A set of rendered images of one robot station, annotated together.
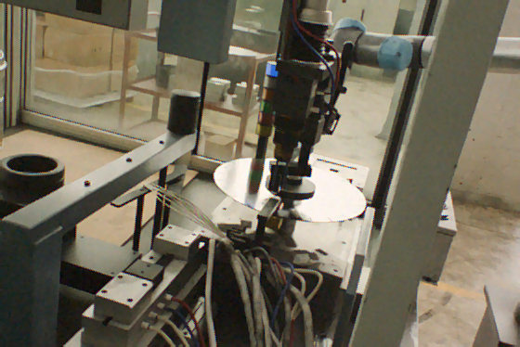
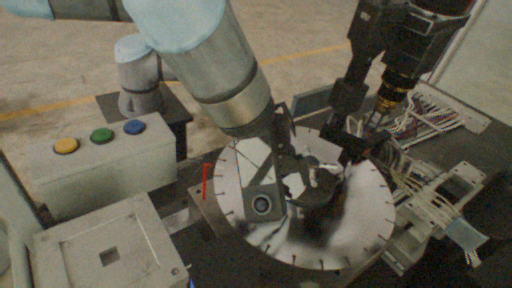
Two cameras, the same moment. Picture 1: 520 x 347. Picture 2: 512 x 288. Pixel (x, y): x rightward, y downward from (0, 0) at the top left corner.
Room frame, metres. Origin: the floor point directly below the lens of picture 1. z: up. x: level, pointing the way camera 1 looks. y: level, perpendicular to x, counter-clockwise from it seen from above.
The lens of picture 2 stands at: (1.44, 0.06, 1.35)
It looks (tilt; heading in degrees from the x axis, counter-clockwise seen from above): 41 degrees down; 218
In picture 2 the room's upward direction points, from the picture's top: 9 degrees clockwise
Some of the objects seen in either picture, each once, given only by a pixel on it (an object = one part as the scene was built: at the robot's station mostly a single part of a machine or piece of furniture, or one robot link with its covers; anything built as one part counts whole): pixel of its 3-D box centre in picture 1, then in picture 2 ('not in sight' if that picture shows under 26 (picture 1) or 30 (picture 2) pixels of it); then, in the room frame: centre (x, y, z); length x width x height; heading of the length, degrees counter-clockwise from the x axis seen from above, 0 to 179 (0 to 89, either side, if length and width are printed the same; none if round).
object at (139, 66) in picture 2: not in sight; (139, 60); (1.04, -0.69, 0.91); 0.13 x 0.12 x 0.14; 145
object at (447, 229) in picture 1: (423, 229); (111, 165); (1.28, -0.44, 0.82); 0.28 x 0.11 x 0.15; 168
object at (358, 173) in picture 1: (328, 194); (118, 276); (1.39, -0.20, 0.82); 0.18 x 0.18 x 0.15; 78
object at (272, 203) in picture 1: (266, 222); (368, 149); (0.89, -0.03, 0.95); 0.10 x 0.03 x 0.07; 168
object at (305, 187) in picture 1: (291, 180); (305, 176); (1.08, -0.07, 0.96); 0.11 x 0.11 x 0.03
